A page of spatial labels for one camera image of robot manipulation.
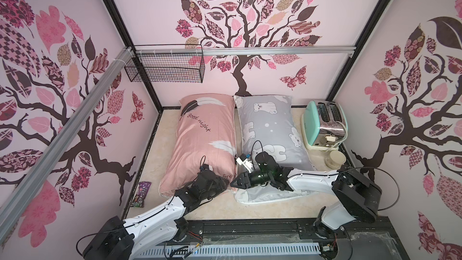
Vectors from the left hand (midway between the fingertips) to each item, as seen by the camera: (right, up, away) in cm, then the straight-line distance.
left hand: (227, 187), depth 83 cm
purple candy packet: (-41, -1, +2) cm, 41 cm away
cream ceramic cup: (+54, +12, +5) cm, 56 cm away
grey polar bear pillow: (+21, +30, +8) cm, 38 cm away
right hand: (+2, +4, -7) cm, 8 cm away
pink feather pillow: (-12, +24, +7) cm, 27 cm away
